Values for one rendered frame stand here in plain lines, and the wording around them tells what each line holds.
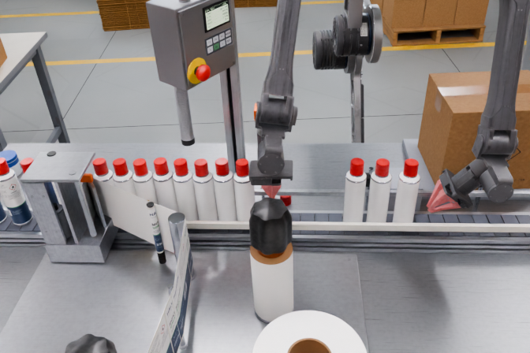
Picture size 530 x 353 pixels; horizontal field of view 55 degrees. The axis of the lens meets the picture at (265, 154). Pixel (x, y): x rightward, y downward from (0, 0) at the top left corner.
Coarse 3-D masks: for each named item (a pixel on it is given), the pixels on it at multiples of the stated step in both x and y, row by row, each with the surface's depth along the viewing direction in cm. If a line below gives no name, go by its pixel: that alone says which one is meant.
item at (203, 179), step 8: (200, 160) 127; (200, 168) 126; (192, 176) 129; (200, 176) 127; (208, 176) 128; (200, 184) 127; (208, 184) 128; (200, 192) 129; (208, 192) 129; (200, 200) 131; (208, 200) 131; (200, 208) 132; (208, 208) 132; (216, 208) 135; (200, 216) 134; (208, 216) 134; (216, 216) 136
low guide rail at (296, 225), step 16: (192, 224) 133; (208, 224) 133; (224, 224) 132; (240, 224) 132; (304, 224) 131; (320, 224) 131; (336, 224) 131; (352, 224) 130; (368, 224) 130; (384, 224) 130; (400, 224) 130; (416, 224) 130; (432, 224) 129; (448, 224) 129; (464, 224) 129; (480, 224) 129; (496, 224) 128; (512, 224) 128; (528, 224) 128
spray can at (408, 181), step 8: (408, 160) 124; (416, 160) 124; (408, 168) 122; (416, 168) 122; (400, 176) 125; (408, 176) 124; (416, 176) 124; (400, 184) 126; (408, 184) 124; (416, 184) 124; (400, 192) 127; (408, 192) 125; (416, 192) 126; (400, 200) 128; (408, 200) 127; (400, 208) 129; (408, 208) 128; (400, 216) 130; (408, 216) 130
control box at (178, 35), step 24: (168, 0) 109; (192, 0) 108; (216, 0) 111; (168, 24) 107; (192, 24) 108; (168, 48) 111; (192, 48) 111; (168, 72) 115; (192, 72) 113; (216, 72) 119
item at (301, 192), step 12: (264, 192) 135; (288, 192) 135; (300, 192) 135; (312, 192) 134; (324, 192) 134; (336, 192) 134; (396, 192) 133; (420, 192) 132; (432, 192) 132; (480, 192) 132; (516, 192) 131; (528, 192) 131
